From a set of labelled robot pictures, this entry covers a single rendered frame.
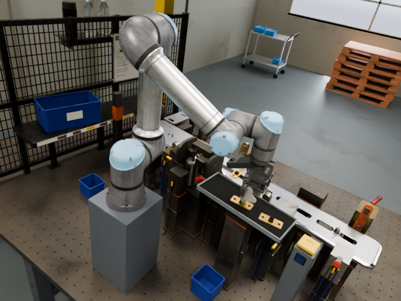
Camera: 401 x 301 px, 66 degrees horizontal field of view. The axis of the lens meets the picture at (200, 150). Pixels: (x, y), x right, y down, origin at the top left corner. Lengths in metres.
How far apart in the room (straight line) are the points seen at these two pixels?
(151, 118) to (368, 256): 1.01
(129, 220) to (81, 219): 0.62
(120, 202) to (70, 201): 0.72
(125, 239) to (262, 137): 0.61
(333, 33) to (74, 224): 6.93
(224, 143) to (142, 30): 0.38
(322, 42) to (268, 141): 6.91
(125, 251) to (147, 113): 0.51
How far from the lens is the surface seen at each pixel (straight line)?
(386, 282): 1.88
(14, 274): 2.49
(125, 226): 1.13
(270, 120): 0.95
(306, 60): 7.96
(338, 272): 1.33
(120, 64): 2.11
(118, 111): 1.86
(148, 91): 1.07
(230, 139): 0.84
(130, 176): 1.08
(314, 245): 1.14
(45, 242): 1.66
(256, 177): 1.06
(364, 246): 1.50
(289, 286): 1.25
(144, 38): 0.90
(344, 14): 7.70
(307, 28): 7.89
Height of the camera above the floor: 1.91
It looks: 32 degrees down
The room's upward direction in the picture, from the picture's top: 9 degrees clockwise
